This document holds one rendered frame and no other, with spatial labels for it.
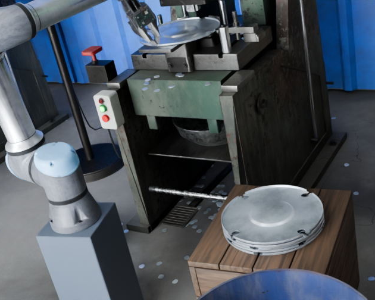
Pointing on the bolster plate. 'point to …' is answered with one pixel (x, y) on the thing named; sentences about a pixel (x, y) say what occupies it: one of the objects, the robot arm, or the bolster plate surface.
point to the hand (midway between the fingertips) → (155, 41)
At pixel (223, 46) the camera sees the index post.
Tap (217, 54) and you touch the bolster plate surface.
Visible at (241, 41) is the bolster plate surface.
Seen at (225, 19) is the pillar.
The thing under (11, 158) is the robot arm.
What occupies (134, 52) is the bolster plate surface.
